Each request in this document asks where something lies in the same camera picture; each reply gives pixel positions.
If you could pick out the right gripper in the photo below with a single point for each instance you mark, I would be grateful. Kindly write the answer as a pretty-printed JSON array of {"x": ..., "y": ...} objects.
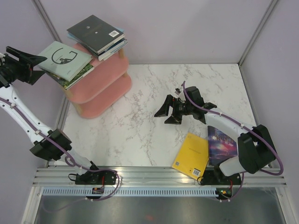
[{"x": 175, "y": 118}]

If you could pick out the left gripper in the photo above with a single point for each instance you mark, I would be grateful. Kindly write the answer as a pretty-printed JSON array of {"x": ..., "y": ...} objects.
[{"x": 28, "y": 75}]

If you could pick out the pale grey G book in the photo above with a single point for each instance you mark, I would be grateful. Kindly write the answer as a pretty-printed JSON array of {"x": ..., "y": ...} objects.
[{"x": 63, "y": 60}]

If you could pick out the yellow book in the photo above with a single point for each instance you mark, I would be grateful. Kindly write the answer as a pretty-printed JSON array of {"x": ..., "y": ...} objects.
[{"x": 192, "y": 157}]

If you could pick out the light blue book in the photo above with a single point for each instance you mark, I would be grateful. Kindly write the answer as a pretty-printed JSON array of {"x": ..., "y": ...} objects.
[{"x": 97, "y": 40}]

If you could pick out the green secret garden book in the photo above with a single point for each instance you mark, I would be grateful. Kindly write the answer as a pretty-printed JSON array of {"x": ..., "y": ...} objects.
[{"x": 68, "y": 84}]

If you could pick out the purple Robinson Crusoe book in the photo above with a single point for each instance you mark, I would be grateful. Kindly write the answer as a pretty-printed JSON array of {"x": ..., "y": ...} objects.
[{"x": 220, "y": 146}]

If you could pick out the teal 20000 Leagues book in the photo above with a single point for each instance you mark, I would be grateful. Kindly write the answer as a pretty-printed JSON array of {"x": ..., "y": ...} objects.
[{"x": 111, "y": 50}]

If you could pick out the black hardcover book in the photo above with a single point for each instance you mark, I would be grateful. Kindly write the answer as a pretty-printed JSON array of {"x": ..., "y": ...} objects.
[{"x": 93, "y": 22}]

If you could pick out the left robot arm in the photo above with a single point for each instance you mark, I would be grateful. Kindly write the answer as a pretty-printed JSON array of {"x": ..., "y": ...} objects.
[{"x": 48, "y": 144}]

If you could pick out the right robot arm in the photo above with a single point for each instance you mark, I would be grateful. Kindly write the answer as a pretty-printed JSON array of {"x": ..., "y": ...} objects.
[{"x": 255, "y": 148}]

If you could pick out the pink three-tier shelf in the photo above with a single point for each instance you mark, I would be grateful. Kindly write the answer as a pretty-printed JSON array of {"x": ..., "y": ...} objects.
[{"x": 102, "y": 87}]

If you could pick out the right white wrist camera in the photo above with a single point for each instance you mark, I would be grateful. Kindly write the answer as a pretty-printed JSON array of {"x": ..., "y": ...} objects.
[{"x": 178, "y": 91}]

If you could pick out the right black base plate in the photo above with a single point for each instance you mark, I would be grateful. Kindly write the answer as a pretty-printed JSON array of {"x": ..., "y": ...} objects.
[{"x": 210, "y": 178}]

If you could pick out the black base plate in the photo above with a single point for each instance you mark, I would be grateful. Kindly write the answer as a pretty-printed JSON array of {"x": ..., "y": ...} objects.
[
  {"x": 210, "y": 178},
  {"x": 105, "y": 177}
]

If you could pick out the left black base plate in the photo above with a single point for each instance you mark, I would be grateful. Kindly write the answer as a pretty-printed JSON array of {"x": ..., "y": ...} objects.
[{"x": 105, "y": 177}]

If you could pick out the aluminium front rail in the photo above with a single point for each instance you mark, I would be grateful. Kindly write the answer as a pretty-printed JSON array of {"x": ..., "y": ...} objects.
[{"x": 148, "y": 177}]

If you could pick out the white slotted cable duct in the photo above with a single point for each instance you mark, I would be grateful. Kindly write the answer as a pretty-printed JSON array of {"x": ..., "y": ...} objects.
[{"x": 130, "y": 191}]

